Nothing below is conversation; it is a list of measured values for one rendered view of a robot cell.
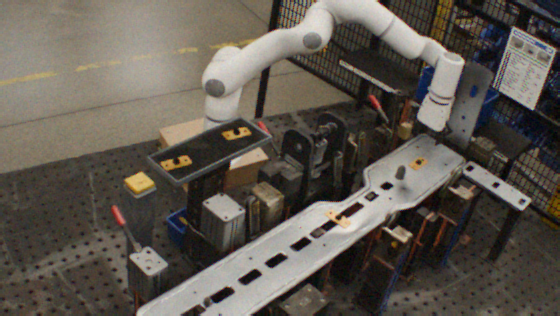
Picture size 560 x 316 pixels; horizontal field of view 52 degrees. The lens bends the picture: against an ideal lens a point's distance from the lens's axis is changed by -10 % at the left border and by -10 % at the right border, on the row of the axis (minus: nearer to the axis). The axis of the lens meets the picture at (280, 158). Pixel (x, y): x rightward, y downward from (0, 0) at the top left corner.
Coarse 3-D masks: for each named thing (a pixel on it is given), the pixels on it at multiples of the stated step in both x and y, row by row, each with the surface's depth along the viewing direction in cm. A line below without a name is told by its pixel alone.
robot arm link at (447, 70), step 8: (440, 56) 193; (448, 56) 192; (456, 56) 193; (440, 64) 193; (448, 64) 191; (456, 64) 190; (440, 72) 194; (448, 72) 192; (456, 72) 192; (432, 80) 199; (440, 80) 195; (448, 80) 194; (456, 80) 194; (432, 88) 199; (440, 88) 196; (448, 88) 195; (448, 96) 197
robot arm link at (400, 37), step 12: (396, 24) 188; (384, 36) 189; (396, 36) 188; (408, 36) 189; (420, 36) 192; (396, 48) 192; (408, 48) 190; (420, 48) 190; (432, 48) 200; (432, 60) 203
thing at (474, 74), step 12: (468, 72) 220; (480, 72) 216; (468, 84) 222; (480, 84) 218; (456, 96) 228; (468, 96) 224; (480, 96) 220; (456, 108) 230; (468, 108) 226; (480, 108) 222; (456, 120) 232; (468, 120) 228; (456, 132) 233; (468, 132) 230; (468, 144) 232
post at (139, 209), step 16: (128, 192) 163; (144, 192) 164; (128, 208) 167; (144, 208) 166; (128, 224) 172; (144, 224) 169; (128, 240) 176; (144, 240) 174; (128, 256) 180; (128, 272) 185; (128, 288) 189
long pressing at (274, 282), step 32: (384, 160) 217; (448, 160) 224; (384, 192) 202; (416, 192) 205; (288, 224) 183; (320, 224) 185; (352, 224) 188; (256, 256) 171; (288, 256) 173; (320, 256) 175; (192, 288) 158; (256, 288) 161; (288, 288) 164
